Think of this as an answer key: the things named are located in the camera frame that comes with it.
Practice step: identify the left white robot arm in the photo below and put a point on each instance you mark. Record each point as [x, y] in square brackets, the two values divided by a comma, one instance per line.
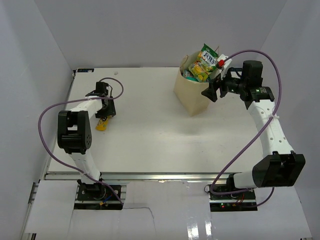
[74, 133]

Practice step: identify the green yellow snack packet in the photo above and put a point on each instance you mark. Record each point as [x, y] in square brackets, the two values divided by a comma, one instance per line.
[204, 64]

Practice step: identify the yellow candy packet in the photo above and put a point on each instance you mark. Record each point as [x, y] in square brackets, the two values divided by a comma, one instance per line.
[102, 124]

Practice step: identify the teal snack packet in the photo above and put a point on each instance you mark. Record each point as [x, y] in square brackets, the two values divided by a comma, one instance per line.
[187, 75]

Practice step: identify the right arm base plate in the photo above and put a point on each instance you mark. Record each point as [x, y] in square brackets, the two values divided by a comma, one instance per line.
[240, 202]

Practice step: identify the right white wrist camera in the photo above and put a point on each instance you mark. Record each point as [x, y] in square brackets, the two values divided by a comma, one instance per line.
[223, 64]

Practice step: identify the white paper sheet front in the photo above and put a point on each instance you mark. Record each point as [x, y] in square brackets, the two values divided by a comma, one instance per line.
[163, 211]

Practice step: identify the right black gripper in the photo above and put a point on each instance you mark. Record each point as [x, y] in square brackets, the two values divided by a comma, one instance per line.
[211, 92]

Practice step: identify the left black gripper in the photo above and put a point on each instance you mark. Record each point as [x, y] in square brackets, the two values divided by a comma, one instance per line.
[110, 111]

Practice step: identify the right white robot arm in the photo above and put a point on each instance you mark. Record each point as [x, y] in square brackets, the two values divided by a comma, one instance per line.
[280, 165]

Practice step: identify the aluminium table frame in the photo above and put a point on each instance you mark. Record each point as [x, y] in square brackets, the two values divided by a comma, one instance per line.
[152, 138]

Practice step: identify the brown paper bag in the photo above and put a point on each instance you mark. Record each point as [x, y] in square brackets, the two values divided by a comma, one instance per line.
[188, 91]

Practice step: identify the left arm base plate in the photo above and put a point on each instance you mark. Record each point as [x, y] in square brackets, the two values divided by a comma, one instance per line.
[102, 199]

